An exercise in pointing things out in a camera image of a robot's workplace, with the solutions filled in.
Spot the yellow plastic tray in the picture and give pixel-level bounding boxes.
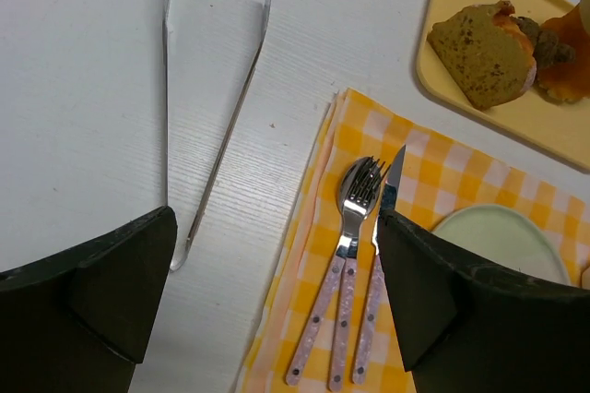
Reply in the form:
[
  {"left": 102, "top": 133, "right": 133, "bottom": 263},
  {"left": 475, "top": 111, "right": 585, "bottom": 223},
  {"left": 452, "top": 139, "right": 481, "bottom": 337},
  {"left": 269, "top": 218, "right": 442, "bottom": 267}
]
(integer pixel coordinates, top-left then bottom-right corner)
[{"left": 416, "top": 0, "right": 589, "bottom": 171}]

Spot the knife with pink handle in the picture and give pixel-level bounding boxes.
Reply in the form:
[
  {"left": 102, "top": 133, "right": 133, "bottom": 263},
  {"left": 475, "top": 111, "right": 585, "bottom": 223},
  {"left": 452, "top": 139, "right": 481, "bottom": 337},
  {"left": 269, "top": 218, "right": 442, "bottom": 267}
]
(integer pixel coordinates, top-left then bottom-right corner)
[{"left": 351, "top": 145, "right": 407, "bottom": 385}]

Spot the pale green ceramic plate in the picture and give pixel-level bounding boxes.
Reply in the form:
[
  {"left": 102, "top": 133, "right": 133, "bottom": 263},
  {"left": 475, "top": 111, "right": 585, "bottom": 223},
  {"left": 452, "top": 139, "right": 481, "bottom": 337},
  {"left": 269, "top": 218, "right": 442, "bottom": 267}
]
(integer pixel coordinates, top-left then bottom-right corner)
[{"left": 432, "top": 204, "right": 571, "bottom": 285}]

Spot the yellow checkered cloth placemat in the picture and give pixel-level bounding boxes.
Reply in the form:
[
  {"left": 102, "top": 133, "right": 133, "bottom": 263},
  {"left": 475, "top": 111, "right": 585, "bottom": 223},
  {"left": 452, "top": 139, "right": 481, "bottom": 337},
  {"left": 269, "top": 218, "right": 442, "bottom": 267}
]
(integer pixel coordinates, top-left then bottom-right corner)
[{"left": 237, "top": 90, "right": 589, "bottom": 392}]

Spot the tall orange round cake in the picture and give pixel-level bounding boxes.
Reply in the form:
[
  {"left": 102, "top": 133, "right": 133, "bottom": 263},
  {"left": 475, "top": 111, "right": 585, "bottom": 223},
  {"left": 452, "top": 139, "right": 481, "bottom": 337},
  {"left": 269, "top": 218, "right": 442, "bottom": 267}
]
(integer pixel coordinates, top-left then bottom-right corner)
[{"left": 537, "top": 0, "right": 589, "bottom": 103}]

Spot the spoon with pink handle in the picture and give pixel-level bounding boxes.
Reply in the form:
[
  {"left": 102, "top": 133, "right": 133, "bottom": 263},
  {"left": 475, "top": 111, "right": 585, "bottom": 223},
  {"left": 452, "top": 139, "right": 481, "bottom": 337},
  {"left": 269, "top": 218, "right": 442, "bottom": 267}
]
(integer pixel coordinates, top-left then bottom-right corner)
[{"left": 285, "top": 181, "right": 344, "bottom": 386}]

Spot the fork with pink handle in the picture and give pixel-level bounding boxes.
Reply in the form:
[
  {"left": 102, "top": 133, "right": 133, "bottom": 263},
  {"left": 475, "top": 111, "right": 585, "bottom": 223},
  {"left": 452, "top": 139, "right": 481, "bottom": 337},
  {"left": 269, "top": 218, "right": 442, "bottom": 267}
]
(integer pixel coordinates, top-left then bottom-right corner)
[{"left": 328, "top": 157, "right": 388, "bottom": 392}]

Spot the small dark brown pastry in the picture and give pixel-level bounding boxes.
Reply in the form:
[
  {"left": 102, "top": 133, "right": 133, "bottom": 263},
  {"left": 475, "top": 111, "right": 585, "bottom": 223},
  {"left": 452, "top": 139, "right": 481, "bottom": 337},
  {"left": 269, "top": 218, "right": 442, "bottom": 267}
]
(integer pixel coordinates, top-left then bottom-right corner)
[{"left": 512, "top": 17, "right": 576, "bottom": 70}]

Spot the sliced loaf bread piece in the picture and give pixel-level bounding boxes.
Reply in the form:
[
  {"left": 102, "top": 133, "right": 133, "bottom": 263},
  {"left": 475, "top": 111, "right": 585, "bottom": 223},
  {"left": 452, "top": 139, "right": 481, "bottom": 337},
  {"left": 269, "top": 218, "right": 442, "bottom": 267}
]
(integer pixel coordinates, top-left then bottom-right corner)
[{"left": 427, "top": 0, "right": 537, "bottom": 111}]

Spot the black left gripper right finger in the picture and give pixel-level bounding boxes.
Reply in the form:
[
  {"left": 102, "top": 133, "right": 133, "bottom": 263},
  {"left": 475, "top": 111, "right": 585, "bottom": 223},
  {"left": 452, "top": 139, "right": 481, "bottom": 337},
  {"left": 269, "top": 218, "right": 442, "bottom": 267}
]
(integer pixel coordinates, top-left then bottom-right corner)
[{"left": 378, "top": 210, "right": 589, "bottom": 392}]

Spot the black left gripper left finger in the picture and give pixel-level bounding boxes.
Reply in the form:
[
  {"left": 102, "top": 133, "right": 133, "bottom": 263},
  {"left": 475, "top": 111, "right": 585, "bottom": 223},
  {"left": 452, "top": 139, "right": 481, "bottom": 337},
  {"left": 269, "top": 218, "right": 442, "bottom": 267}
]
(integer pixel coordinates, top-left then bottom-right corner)
[{"left": 1, "top": 206, "right": 177, "bottom": 392}]

